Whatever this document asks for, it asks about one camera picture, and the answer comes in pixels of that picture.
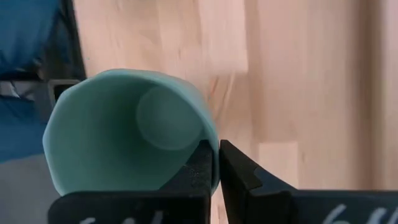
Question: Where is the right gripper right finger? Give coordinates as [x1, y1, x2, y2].
[219, 139, 297, 224]

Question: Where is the green mug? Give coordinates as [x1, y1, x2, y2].
[42, 68, 221, 197]

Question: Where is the black aluminium table frame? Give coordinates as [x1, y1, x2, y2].
[30, 0, 87, 110]

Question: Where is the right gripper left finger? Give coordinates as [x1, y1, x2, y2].
[158, 139, 215, 224]

